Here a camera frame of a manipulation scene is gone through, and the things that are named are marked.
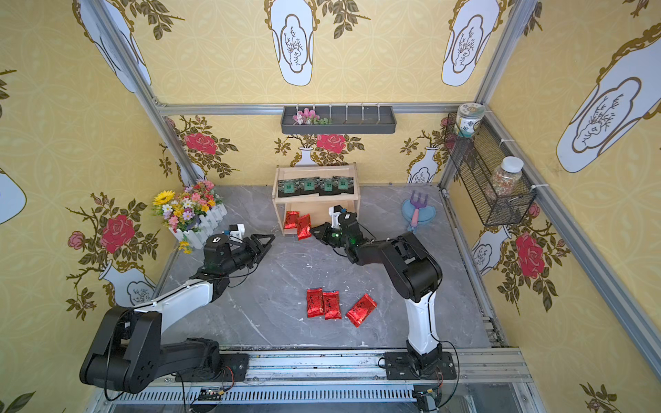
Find aluminium rail frame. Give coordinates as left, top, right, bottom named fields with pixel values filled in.
left=86, top=348, right=545, bottom=412

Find glass jar white lid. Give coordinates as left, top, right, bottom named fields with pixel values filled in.
left=486, top=156, right=524, bottom=201

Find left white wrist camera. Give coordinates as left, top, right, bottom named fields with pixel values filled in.
left=225, top=224, right=245, bottom=241

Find purple pink toy rake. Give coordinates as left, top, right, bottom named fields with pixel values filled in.
left=409, top=191, right=429, bottom=233

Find blue dustpan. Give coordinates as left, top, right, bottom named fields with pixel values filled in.
left=401, top=199, right=437, bottom=226

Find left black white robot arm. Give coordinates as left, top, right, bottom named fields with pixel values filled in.
left=79, top=233, right=275, bottom=394

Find red tea bag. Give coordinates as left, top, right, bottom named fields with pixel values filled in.
left=346, top=294, right=377, bottom=328
left=296, top=214, right=312, bottom=240
left=283, top=211, right=300, bottom=230
left=306, top=288, right=325, bottom=318
left=322, top=291, right=343, bottom=320

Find flower bouquet white fence pot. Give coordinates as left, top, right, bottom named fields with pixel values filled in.
left=153, top=180, right=227, bottom=254

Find wooden two-tier shelf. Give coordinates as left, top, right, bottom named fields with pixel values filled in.
left=271, top=163, right=361, bottom=236

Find green tea bag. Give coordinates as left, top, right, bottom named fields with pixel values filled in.
left=297, top=177, right=320, bottom=195
left=318, top=177, right=342, bottom=196
left=277, top=179, right=301, bottom=198
left=335, top=177, right=355, bottom=194

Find grey wall tray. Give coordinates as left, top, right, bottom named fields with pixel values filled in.
left=281, top=104, right=398, bottom=135

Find patterned tin jar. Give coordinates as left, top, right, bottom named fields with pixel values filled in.
left=454, top=103, right=486, bottom=138

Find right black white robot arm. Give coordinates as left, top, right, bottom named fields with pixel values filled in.
left=311, top=212, right=443, bottom=377

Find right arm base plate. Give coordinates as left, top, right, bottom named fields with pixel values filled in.
left=384, top=352, right=458, bottom=380

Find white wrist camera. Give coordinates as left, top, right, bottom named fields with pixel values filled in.
left=225, top=224, right=245, bottom=241
left=329, top=205, right=345, bottom=229

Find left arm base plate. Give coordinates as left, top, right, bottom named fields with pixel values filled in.
left=208, top=353, right=250, bottom=383

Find pink flowers in tray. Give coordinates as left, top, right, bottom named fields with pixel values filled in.
left=292, top=108, right=331, bottom=125

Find small circuit board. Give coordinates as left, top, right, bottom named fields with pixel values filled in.
left=197, top=387, right=225, bottom=402

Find black wire wall basket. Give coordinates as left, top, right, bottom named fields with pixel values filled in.
left=450, top=120, right=536, bottom=226

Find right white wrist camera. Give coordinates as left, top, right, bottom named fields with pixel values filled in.
left=329, top=205, right=345, bottom=229

